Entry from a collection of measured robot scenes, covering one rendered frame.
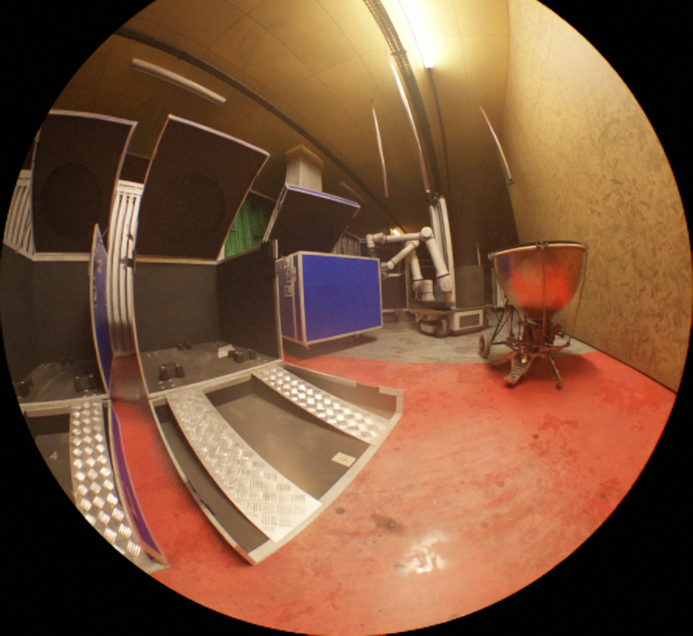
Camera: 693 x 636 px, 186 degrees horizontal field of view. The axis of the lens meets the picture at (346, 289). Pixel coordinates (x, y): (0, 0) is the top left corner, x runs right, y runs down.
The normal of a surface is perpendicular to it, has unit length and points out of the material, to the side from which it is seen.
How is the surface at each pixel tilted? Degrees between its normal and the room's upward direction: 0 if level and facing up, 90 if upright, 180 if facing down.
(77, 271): 90
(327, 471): 1
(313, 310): 90
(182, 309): 90
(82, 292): 90
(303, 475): 1
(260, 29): 180
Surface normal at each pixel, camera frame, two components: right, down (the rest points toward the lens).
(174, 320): 0.84, -0.04
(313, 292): 0.66, -0.04
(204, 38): 0.05, 1.00
